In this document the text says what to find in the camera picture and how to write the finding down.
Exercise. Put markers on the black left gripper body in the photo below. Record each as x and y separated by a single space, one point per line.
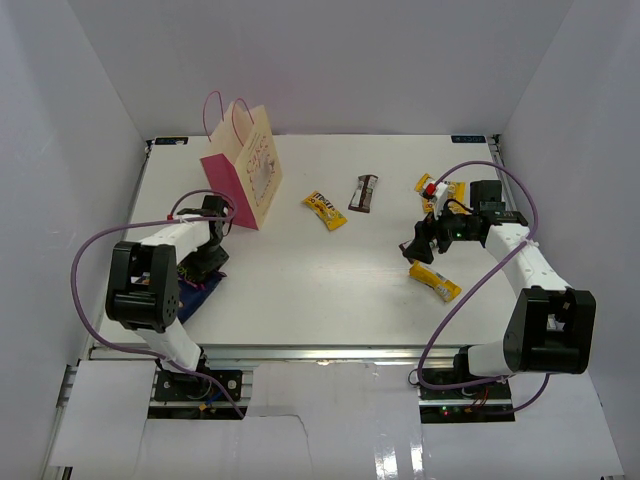
205 258

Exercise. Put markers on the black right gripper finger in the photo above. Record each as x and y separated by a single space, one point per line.
418 249
426 228

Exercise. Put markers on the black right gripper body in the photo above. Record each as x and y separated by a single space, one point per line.
454 229

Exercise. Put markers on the dark blue purple snack bag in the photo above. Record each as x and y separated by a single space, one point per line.
193 293

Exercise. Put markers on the yellow m&m packet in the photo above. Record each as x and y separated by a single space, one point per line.
331 217
456 193

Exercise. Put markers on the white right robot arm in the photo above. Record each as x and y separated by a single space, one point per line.
550 329

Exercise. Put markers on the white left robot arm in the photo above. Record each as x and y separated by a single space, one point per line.
157 283

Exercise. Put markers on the pink cream paper bag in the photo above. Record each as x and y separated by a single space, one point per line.
242 162

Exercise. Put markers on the yellow snack bar near front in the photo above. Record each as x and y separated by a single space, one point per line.
443 287

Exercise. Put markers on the brown chocolate bar centre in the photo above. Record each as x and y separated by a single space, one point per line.
362 196

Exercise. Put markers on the blue label right corner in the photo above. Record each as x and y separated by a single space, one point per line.
468 139

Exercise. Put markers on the blue label corner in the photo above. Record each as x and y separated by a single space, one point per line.
468 139
170 141

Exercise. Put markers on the blue label left corner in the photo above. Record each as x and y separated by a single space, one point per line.
170 141

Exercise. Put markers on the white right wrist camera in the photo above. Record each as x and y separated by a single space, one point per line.
434 196

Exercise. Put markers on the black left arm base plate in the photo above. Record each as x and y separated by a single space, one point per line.
179 387

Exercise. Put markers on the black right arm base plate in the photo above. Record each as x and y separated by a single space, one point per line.
485 403

